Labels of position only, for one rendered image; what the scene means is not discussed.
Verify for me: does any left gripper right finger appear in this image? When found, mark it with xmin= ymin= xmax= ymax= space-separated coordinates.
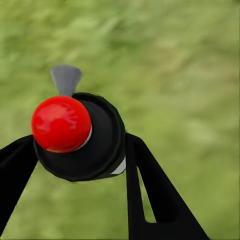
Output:
xmin=125 ymin=133 xmax=210 ymax=240

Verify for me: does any pesticide atomizer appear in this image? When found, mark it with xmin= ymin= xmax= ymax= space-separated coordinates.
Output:
xmin=31 ymin=64 xmax=126 ymax=182

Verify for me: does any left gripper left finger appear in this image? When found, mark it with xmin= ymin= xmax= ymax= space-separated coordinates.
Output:
xmin=0 ymin=134 xmax=39 ymax=236

